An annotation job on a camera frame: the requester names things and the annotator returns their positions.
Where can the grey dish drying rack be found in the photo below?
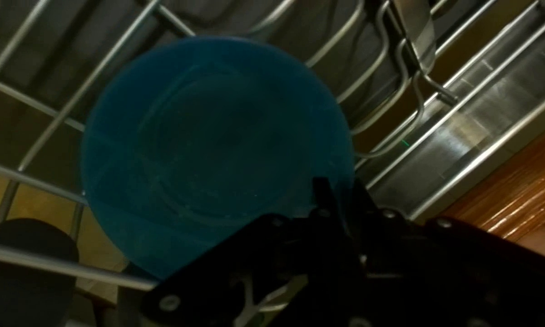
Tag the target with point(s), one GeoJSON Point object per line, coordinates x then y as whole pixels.
{"type": "Point", "coordinates": [502, 91]}

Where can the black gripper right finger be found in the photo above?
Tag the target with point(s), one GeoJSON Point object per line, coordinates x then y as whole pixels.
{"type": "Point", "coordinates": [466, 278]}

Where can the blue plastic bowl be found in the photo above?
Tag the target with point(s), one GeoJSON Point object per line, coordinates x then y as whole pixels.
{"type": "Point", "coordinates": [219, 156]}

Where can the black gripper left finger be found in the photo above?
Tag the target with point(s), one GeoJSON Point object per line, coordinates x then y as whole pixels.
{"type": "Point", "coordinates": [273, 254]}

